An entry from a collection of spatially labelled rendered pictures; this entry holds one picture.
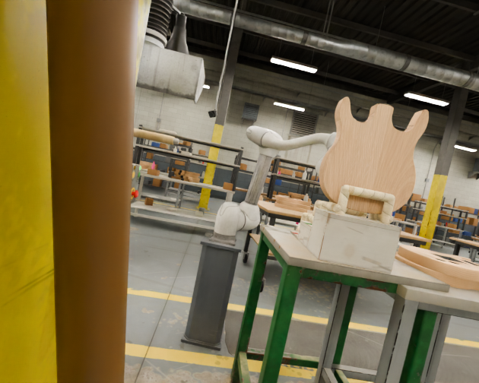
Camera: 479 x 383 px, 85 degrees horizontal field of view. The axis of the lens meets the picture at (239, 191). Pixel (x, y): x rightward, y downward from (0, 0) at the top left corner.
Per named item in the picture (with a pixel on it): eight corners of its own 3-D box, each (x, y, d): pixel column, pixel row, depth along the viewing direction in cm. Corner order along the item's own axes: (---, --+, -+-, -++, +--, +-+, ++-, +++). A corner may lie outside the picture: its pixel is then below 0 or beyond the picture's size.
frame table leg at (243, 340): (229, 387, 145) (263, 231, 140) (229, 380, 150) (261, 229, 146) (239, 389, 145) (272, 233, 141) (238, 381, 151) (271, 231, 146)
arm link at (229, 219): (208, 229, 183) (214, 199, 182) (226, 229, 197) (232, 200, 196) (224, 236, 172) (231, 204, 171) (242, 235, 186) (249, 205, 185)
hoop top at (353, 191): (342, 193, 92) (344, 184, 92) (338, 192, 95) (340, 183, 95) (396, 204, 93) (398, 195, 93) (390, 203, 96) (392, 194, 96)
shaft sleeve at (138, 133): (126, 136, 101) (125, 129, 99) (129, 132, 104) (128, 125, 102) (172, 146, 103) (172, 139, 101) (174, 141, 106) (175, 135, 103)
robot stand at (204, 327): (189, 320, 202) (207, 232, 198) (224, 327, 201) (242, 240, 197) (180, 342, 174) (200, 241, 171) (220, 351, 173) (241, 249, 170)
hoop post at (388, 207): (382, 223, 93) (388, 197, 93) (377, 222, 96) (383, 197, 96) (391, 225, 93) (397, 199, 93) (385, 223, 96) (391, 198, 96)
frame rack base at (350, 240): (318, 260, 92) (329, 213, 91) (306, 248, 107) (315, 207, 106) (391, 274, 93) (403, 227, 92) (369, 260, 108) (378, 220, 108)
